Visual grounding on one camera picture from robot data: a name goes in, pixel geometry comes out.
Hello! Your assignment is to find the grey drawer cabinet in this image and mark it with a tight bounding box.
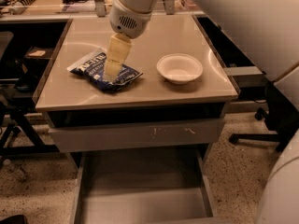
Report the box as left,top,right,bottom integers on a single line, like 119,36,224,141
32,13,241,224

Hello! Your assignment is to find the black office chair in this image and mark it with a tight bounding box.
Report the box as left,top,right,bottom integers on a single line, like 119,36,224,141
229,82,299,152

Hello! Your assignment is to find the open middle drawer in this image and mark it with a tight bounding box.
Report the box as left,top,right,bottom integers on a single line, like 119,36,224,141
70,147,233,224

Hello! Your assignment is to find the closed top drawer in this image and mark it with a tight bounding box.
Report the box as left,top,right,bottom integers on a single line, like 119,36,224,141
50,119,224,153

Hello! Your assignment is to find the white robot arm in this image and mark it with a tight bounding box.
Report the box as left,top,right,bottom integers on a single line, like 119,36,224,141
193,0,299,224

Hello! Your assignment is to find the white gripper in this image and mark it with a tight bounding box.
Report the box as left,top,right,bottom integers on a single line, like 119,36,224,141
103,0,151,82

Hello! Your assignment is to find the clear plastic bottle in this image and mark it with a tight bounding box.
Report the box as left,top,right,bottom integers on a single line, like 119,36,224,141
3,159,27,182

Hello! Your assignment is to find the blue chip bag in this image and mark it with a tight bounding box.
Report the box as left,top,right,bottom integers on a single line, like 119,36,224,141
67,48,142,93

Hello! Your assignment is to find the black folding stand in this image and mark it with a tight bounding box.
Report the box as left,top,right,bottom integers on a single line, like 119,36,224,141
0,89,59,157

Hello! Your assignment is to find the coiled black cable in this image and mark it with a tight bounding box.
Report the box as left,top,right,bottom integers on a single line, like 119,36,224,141
8,0,37,16

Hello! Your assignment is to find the white paper bowl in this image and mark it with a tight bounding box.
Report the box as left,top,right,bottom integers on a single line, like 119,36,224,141
156,53,203,85

